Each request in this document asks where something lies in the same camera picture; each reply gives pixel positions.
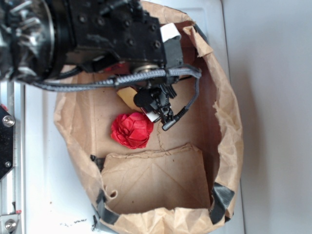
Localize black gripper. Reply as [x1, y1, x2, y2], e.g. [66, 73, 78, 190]
[55, 0, 183, 122]

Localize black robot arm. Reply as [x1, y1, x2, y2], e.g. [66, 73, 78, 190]
[0, 0, 187, 124]

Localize red crumpled paper ball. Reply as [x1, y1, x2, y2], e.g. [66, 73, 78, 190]
[111, 112, 154, 149]

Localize brown paper bag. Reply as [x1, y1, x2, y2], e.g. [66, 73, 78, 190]
[54, 1, 244, 234]

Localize aluminium extrusion rail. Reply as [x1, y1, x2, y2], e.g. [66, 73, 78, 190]
[0, 81, 25, 234]

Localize black robot base mount plate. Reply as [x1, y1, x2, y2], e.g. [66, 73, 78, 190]
[0, 105, 15, 180]

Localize silver corner bracket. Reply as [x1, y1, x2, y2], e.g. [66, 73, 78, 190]
[0, 214, 21, 234]

